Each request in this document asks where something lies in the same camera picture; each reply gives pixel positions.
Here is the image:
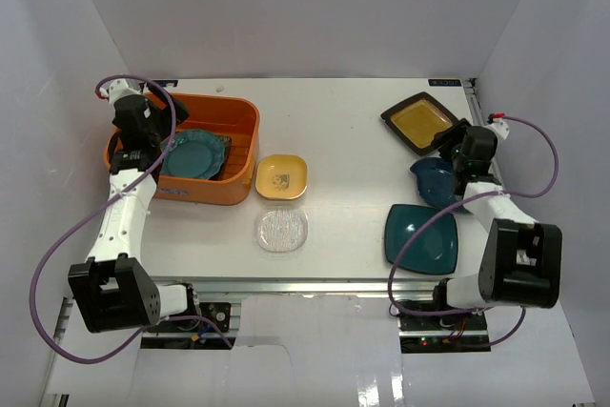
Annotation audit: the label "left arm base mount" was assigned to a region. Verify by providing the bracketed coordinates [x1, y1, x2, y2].
[141, 286, 234, 350]

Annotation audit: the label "orange plastic bin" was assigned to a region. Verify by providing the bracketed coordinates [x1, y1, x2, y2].
[106, 91, 259, 206]

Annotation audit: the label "dark blue leaf plate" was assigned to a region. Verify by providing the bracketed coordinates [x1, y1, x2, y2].
[410, 157, 466, 210]

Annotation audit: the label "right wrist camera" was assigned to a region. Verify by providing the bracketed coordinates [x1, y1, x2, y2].
[484, 112, 510, 143]

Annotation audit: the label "aluminium table frame rail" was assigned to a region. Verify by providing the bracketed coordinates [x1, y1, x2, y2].
[47, 76, 544, 398]

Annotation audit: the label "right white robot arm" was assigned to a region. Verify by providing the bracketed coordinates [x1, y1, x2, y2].
[430, 113, 562, 330]

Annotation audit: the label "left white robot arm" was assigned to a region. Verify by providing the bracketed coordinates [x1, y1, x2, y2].
[68, 92, 202, 333]

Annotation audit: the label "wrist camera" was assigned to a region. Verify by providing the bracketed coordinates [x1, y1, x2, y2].
[96, 78, 141, 106]
[484, 112, 510, 143]

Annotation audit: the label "teal scalloped round plate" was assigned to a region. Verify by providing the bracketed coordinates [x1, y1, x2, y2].
[161, 129, 227, 180]

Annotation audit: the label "yellow square small plate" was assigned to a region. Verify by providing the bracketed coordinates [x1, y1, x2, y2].
[254, 154, 308, 201]

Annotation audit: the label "amber black-rimmed square plate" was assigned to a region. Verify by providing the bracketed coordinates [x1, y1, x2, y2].
[380, 92, 464, 157]

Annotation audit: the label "clear glass round plate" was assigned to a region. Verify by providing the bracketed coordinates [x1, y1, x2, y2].
[254, 206, 309, 254]

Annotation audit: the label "teal square large plate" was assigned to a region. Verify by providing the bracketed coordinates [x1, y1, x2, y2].
[383, 204, 458, 276]

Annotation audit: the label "black floral square plate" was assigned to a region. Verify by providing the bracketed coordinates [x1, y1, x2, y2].
[213, 135, 233, 181]

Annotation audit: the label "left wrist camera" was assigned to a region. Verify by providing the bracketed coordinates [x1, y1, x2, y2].
[96, 78, 141, 106]

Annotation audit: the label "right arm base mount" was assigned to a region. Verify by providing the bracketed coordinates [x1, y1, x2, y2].
[389, 304, 490, 355]

